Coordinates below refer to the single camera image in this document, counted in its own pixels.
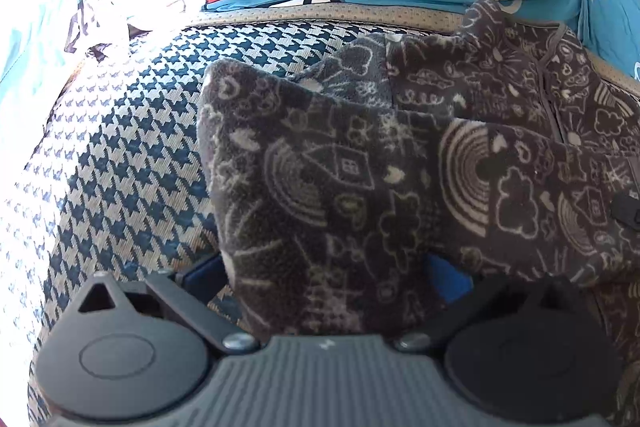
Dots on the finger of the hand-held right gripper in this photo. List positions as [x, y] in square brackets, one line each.
[627, 212]

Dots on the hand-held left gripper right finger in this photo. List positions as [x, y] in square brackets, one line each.
[450, 277]

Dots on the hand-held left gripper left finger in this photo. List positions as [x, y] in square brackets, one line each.
[202, 279]

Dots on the grey patterned fleece jacket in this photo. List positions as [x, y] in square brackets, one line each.
[350, 167]

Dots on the houndstooth sofa seat cover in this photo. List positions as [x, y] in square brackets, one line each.
[125, 147]

